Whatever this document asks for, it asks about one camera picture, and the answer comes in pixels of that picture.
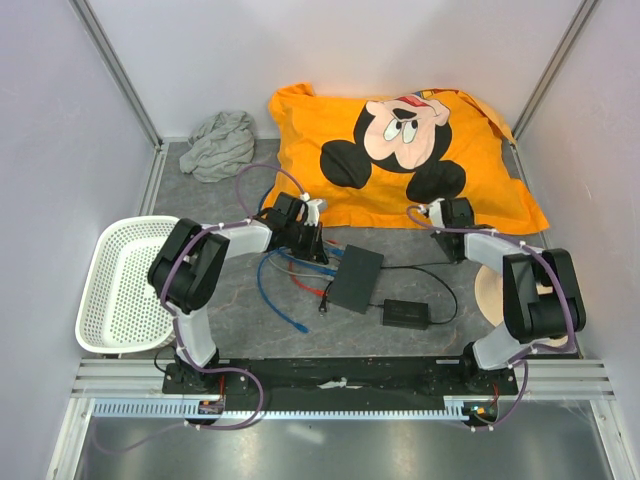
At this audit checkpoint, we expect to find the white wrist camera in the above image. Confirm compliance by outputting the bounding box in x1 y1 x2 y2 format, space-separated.
300 193 328 226
419 198 445 228

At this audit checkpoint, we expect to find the grey slotted cable duct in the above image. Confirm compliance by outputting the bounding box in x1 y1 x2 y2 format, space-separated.
93 398 498 421

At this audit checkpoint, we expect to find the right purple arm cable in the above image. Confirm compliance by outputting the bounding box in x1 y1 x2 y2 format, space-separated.
405 202 587 434

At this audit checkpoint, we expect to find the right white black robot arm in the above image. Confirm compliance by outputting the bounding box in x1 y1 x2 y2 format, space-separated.
420 198 586 394

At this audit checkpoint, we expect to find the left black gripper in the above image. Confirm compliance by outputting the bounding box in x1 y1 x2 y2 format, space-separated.
284 220 328 265

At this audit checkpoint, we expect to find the orange Mickey Mouse pillow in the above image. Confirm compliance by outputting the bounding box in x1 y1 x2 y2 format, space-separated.
265 83 549 235

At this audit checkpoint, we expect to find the grey ethernet cable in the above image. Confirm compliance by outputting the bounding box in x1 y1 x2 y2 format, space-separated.
269 254 334 280

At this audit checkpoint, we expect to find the beige cloth hat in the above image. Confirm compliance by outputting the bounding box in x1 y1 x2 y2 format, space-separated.
474 255 581 358

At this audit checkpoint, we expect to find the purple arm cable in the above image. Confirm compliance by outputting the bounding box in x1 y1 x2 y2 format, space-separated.
405 202 587 434
92 163 311 454

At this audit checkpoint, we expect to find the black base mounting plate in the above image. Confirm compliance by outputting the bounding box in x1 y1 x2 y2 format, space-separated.
162 356 518 397

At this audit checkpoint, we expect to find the white perforated plastic basket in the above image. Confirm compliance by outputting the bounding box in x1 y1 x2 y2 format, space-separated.
75 215 178 355

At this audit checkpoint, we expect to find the black power adapter brick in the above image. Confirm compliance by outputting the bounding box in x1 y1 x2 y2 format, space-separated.
382 299 432 330

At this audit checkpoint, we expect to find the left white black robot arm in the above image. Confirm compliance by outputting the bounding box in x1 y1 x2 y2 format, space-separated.
147 193 328 393

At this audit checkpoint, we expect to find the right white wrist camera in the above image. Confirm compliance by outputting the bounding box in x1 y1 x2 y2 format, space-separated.
419 198 445 228

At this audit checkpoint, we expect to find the grey crumpled cloth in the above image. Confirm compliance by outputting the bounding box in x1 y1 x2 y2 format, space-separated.
179 111 255 183

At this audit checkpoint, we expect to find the blue ethernet cable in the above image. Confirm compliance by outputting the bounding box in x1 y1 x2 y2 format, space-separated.
257 252 334 334
259 187 346 259

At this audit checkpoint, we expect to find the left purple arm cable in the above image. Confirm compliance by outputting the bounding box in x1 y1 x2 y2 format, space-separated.
92 163 311 454

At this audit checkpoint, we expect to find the black network switch box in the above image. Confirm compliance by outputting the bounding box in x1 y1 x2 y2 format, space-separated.
327 245 384 314

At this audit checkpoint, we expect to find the black power cable with plug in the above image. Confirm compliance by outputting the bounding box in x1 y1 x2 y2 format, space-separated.
318 264 459 326

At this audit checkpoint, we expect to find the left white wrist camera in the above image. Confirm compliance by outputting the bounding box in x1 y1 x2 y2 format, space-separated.
300 193 328 226

